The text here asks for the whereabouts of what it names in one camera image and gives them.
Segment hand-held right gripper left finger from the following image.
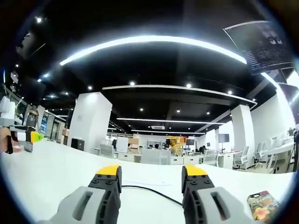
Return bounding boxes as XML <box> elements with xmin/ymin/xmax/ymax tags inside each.
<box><xmin>37</xmin><ymin>164</ymin><xmax>122</xmax><ymax>224</ymax></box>

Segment thin ceiling light strip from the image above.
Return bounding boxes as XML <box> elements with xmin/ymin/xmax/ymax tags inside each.
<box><xmin>116</xmin><ymin>117</ymin><xmax>222</xmax><ymax>125</ymax></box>

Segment yellow metal frame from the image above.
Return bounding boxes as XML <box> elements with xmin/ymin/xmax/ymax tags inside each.
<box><xmin>166</xmin><ymin>136</ymin><xmax>188</xmax><ymax>155</ymax></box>

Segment white office chair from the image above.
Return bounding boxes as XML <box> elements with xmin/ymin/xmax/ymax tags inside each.
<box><xmin>253</xmin><ymin>142</ymin><xmax>267</xmax><ymax>168</ymax></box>
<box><xmin>202</xmin><ymin>150</ymin><xmax>219</xmax><ymax>167</ymax></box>
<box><xmin>233</xmin><ymin>146</ymin><xmax>249</xmax><ymax>170</ymax></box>

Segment black data cable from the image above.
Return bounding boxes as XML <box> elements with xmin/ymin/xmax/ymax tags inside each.
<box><xmin>121</xmin><ymin>185</ymin><xmax>184</xmax><ymax>208</ymax></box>

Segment large dark computer monitor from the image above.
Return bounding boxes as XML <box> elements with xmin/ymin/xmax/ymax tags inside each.
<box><xmin>223</xmin><ymin>20</ymin><xmax>295</xmax><ymax>77</ymax></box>

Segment white board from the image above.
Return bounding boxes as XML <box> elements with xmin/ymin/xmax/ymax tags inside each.
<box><xmin>115</xmin><ymin>136</ymin><xmax>129</xmax><ymax>154</ymax></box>

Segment black floor cabinet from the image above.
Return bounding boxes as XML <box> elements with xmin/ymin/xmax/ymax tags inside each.
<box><xmin>71</xmin><ymin>138</ymin><xmax>85</xmax><ymax>151</ymax></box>

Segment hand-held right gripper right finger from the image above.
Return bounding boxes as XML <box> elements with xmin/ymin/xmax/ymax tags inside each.
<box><xmin>181</xmin><ymin>164</ymin><xmax>256</xmax><ymax>224</ymax></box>

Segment black tripod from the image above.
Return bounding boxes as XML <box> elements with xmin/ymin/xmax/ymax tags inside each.
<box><xmin>288</xmin><ymin>127</ymin><xmax>299</xmax><ymax>174</ymax></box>

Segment stacked cardboard boxes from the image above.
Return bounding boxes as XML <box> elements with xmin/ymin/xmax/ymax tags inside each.
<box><xmin>61</xmin><ymin>128</ymin><xmax>71</xmax><ymax>146</ymax></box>

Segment curved ceiling light strip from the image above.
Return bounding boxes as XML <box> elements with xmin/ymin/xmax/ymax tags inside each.
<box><xmin>59</xmin><ymin>35</ymin><xmax>248</xmax><ymax>67</ymax></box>

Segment phone with floral case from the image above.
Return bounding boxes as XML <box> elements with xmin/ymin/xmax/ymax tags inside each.
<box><xmin>247</xmin><ymin>190</ymin><xmax>281</xmax><ymax>222</ymax></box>

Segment grey mesh office chair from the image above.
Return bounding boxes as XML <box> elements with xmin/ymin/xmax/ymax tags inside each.
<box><xmin>100</xmin><ymin>143</ymin><xmax>116</xmax><ymax>157</ymax></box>
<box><xmin>141</xmin><ymin>148</ymin><xmax>171</xmax><ymax>165</ymax></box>

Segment white desk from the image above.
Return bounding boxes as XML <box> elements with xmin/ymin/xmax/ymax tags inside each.
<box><xmin>0</xmin><ymin>140</ymin><xmax>295</xmax><ymax>224</ymax></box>

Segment person's left hand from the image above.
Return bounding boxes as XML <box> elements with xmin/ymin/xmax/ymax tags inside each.
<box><xmin>0</xmin><ymin>127</ymin><xmax>11</xmax><ymax>153</ymax></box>

